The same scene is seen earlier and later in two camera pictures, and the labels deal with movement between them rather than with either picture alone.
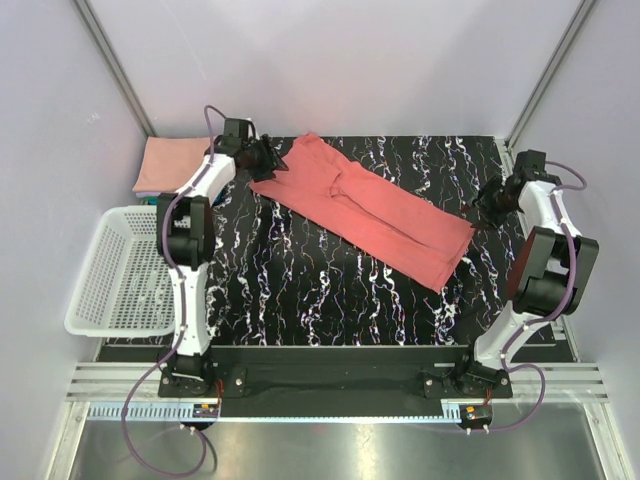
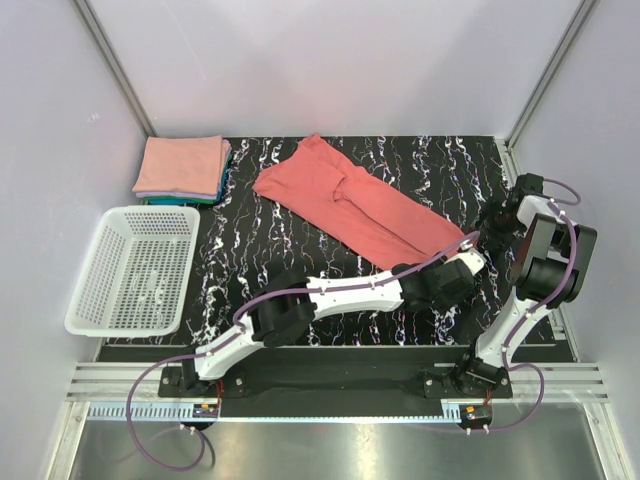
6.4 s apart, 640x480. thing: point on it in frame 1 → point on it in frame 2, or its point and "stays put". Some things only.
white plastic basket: x=126 y=287 stays put
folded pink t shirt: x=170 y=162 stays put
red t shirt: x=357 y=207 stays put
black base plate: x=333 y=381 stays put
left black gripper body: x=257 y=155 → x=447 y=301
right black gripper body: x=496 y=204 → x=498 y=226
